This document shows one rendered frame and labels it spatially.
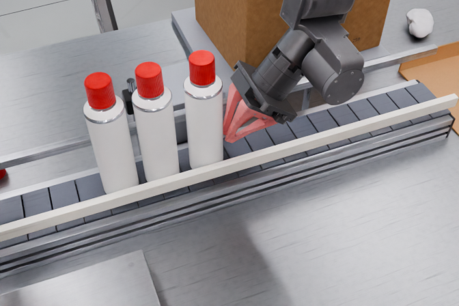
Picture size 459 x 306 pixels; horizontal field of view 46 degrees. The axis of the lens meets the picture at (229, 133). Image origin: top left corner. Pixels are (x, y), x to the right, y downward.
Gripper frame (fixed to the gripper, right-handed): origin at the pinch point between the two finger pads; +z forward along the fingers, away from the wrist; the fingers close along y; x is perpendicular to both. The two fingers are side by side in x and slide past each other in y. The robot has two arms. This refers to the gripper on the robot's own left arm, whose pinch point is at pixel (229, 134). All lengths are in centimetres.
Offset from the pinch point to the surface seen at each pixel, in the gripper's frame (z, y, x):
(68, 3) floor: 75, -201, 51
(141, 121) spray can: 1.9, 1.1, -14.8
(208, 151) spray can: 2.6, 2.2, -3.1
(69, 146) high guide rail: 12.3, -3.8, -18.6
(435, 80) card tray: -21.0, -8.1, 41.5
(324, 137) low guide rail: -7.0, 4.0, 12.2
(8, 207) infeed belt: 24.9, -3.0, -21.7
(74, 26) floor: 76, -179, 50
